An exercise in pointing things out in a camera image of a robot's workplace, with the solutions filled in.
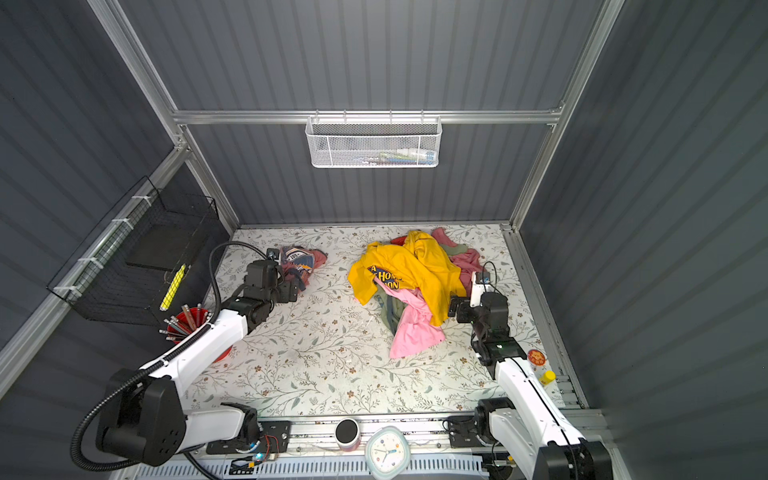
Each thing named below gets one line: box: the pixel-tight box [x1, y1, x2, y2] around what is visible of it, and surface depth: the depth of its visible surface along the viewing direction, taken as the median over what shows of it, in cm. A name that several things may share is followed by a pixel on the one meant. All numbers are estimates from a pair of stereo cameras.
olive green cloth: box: [372, 284, 408, 336], surface depth 93 cm
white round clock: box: [365, 426, 411, 480], surface depth 71 cm
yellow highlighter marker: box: [159, 263, 187, 312], surface depth 70 cm
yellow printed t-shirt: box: [347, 230, 466, 327], surface depth 96 cm
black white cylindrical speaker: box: [334, 418, 361, 452], surface depth 71 cm
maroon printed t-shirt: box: [280, 246, 328, 290], surface depth 104 cm
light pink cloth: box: [374, 276, 446, 359], surface depth 93 cm
